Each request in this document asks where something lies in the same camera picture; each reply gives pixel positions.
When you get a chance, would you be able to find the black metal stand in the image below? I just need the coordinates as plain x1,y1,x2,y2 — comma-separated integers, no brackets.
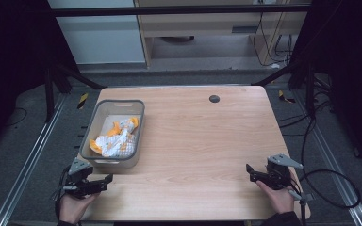
252,53,318,121
42,60,108,124

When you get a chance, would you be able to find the yellow black tape marker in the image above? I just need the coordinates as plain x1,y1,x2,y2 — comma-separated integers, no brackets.
277,89,297,105
76,92,90,110

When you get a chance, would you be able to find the white and orange cloth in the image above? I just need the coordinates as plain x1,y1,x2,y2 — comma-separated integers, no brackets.
89,116,140,159

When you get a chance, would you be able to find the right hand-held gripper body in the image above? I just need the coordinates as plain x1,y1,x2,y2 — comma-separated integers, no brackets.
265,153,304,191

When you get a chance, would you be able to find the grey plastic storage bin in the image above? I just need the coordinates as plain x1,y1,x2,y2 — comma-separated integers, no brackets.
78,99,146,170

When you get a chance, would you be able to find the black hanging cables bundle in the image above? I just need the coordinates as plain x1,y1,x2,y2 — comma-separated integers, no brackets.
252,11,295,69

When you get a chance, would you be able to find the grey metal floor rail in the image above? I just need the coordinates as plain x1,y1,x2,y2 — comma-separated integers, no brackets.
0,93,68,226
291,89,362,226

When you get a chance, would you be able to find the black horizontal frame bar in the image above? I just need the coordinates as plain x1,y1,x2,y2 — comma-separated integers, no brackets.
50,4,313,18

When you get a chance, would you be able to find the light wooden desk furniture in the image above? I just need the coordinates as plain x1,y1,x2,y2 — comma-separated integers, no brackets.
133,0,313,69

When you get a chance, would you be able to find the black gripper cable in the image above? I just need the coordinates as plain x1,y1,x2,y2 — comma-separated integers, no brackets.
290,117,362,210
51,165,74,220

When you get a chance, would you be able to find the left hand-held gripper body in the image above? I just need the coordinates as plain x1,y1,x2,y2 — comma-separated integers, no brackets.
63,156,94,200

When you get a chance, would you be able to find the person's right hand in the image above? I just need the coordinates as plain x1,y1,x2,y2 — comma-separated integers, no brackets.
255,181,296,216

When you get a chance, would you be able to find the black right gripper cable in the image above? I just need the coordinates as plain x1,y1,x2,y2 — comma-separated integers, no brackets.
290,117,362,210

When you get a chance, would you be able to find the black curtain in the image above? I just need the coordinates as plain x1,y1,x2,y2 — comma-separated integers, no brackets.
290,0,362,173
0,0,79,158

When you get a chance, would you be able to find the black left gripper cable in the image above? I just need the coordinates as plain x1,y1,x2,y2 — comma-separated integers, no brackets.
51,165,74,220

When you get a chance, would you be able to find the white cabinet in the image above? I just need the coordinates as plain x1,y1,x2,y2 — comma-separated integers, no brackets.
47,0,147,66

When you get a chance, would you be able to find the person's left hand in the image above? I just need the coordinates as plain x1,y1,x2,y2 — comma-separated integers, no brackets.
58,191,101,225

